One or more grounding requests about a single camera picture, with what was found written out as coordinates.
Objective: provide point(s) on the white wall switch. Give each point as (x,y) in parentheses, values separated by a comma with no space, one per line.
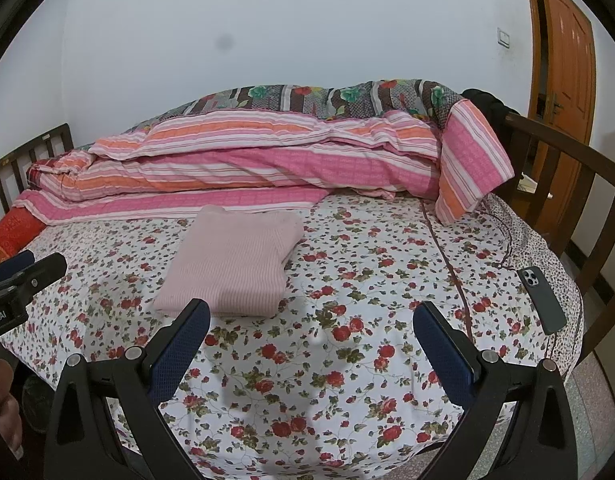
(504,37)

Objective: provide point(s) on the pink knitted sweater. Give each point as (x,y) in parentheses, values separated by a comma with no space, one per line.
(232,260)

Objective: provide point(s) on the pink orange striped quilt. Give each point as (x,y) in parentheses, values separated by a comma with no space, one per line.
(267,160)

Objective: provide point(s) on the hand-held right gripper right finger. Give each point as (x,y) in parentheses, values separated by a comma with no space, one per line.
(445,355)

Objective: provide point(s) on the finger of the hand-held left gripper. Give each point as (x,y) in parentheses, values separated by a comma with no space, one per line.
(47,267)
(12,265)

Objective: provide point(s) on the red pillow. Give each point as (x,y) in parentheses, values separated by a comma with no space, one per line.
(9,232)

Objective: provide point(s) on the dark wooden footboard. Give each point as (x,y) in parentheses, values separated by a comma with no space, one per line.
(577,170)

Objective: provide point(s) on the floral rose bed sheet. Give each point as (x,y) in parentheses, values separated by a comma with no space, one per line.
(362,285)

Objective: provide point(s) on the person's left hand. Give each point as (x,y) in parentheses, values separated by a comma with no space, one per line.
(4,410)

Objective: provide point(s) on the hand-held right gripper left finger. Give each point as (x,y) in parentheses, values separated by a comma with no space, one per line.
(180,355)

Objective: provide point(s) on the brown wooden door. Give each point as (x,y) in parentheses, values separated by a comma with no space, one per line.
(567,60)

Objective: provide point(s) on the black garment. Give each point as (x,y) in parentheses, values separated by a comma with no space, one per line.
(487,102)

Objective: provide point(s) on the dark floral patchwork quilt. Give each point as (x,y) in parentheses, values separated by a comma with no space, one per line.
(312,95)

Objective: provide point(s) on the dark smartphone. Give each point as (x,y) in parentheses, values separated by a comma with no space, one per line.
(542,300)

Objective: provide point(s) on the dark wooden headboard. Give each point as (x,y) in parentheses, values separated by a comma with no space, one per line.
(17,160)

